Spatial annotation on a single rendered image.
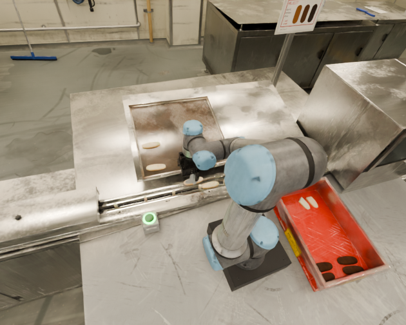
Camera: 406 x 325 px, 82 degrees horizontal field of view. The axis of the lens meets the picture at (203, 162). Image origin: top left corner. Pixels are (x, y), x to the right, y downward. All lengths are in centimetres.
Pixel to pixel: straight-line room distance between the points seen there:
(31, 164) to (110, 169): 150
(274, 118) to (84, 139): 120
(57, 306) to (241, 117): 173
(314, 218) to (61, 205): 120
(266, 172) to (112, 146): 117
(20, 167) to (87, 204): 171
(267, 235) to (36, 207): 96
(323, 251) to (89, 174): 123
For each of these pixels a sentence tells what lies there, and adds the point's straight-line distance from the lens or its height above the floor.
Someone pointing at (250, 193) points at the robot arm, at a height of 150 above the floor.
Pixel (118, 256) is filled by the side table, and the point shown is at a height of 82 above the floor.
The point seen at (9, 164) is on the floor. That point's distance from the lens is 290.
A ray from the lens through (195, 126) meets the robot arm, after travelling 88.
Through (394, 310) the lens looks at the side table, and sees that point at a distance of 137.
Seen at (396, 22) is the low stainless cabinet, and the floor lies 75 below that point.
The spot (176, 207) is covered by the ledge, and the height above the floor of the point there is 86.
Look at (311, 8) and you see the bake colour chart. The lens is 193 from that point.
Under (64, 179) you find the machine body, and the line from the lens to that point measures 143.
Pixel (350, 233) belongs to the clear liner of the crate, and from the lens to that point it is 136.
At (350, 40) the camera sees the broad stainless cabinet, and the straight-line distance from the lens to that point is 374.
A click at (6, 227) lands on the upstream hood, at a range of 125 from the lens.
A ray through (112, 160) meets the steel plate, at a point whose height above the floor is 82.
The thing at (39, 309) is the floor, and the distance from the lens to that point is 209.
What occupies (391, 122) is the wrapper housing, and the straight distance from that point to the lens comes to 128.
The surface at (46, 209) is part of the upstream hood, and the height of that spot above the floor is 92.
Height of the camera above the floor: 187
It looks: 50 degrees down
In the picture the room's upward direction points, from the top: 7 degrees clockwise
